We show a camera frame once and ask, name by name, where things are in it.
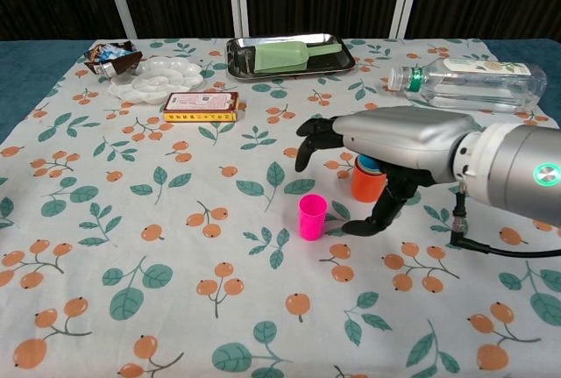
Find clear plastic water bottle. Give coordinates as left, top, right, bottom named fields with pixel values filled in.
left=387, top=57, right=549, bottom=114

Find stainless steel tray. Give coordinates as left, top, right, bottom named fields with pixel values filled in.
left=225, top=32, right=356, bottom=82

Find green plastic scoop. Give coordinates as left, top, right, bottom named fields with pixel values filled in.
left=253, top=41, right=344, bottom=75

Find orange plastic cup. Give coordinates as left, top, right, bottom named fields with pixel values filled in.
left=351, top=160, right=389, bottom=203

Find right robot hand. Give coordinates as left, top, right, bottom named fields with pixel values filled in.
left=295, top=105, right=481, bottom=238

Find floral fruit print tablecloth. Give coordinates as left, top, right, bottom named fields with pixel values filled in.
left=0, top=38, right=561, bottom=378

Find white flower paint palette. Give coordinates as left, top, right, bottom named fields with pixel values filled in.
left=108, top=56, right=207, bottom=104

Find red yellow card box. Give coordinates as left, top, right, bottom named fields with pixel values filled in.
left=162, top=91, right=241, bottom=124

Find light blue plastic cup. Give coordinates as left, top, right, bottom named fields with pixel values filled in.
left=359, top=154, right=387, bottom=175

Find pink plastic cup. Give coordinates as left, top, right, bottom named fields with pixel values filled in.
left=298, top=193, right=329, bottom=242

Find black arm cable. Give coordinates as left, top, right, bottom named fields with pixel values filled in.
left=450, top=182, right=561, bottom=260

